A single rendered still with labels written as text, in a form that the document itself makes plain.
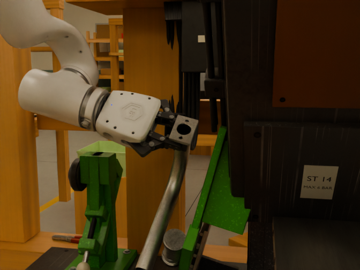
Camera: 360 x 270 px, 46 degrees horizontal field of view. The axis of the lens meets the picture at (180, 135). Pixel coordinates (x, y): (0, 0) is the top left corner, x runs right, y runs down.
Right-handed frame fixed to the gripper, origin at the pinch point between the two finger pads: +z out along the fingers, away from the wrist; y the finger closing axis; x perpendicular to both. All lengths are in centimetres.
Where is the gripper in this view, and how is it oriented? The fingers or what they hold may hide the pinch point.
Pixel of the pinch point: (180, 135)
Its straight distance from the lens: 80.0
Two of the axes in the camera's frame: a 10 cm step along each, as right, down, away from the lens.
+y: 3.2, -7.9, 5.3
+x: -0.4, 5.4, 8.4
